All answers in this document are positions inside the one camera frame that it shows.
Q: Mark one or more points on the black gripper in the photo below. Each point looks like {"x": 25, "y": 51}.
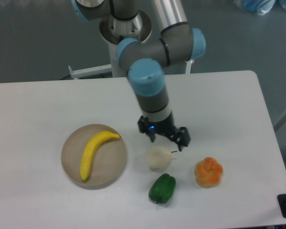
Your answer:
{"x": 165, "y": 128}

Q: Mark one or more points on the yellow banana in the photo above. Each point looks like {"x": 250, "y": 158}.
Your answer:
{"x": 90, "y": 150}

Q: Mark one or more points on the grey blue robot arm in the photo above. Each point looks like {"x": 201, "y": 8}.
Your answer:
{"x": 143, "y": 62}

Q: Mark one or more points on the beige round plate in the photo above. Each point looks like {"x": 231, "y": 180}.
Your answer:
{"x": 108, "y": 161}

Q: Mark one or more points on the white pear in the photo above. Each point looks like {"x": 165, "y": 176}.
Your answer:
{"x": 158, "y": 158}

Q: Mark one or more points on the green bell pepper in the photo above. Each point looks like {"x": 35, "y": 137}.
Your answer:
{"x": 162, "y": 189}

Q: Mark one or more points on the blue plastic bag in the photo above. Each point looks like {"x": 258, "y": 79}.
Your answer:
{"x": 256, "y": 7}

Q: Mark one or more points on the white bracket right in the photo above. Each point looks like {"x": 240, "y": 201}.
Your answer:
{"x": 189, "y": 65}

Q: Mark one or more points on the white bracket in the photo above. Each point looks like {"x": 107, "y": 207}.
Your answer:
{"x": 92, "y": 72}
{"x": 189, "y": 65}

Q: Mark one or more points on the white bracket left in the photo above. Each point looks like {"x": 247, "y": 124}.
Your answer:
{"x": 92, "y": 72}

